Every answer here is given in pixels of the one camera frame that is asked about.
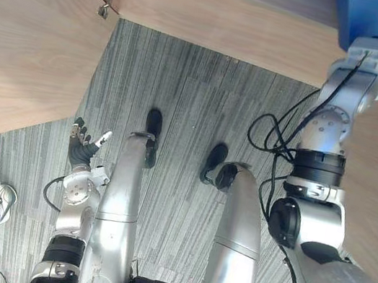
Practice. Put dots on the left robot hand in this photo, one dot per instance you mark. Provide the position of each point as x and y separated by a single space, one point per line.
80 153

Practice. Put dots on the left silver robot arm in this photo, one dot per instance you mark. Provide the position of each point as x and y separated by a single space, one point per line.
69 215

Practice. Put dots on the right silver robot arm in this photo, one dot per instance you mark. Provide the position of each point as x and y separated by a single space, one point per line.
321 223

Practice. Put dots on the wooden office cabinet body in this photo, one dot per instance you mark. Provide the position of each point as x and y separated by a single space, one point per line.
214 17

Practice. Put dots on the left silver robot leg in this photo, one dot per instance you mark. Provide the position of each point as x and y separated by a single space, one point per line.
118 209

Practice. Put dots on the silver robot leg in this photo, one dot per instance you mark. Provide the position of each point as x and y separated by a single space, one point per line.
118 209
238 238

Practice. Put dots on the left dark robot foot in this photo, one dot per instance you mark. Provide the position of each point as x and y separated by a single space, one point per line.
154 124

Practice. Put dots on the dark robot foot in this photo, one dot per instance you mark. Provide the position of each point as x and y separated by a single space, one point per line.
154 124
215 157

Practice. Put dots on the right dark robot foot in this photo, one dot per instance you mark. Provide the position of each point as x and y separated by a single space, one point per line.
215 157

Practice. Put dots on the right silver robot leg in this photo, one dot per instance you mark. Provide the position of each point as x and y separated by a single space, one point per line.
238 238

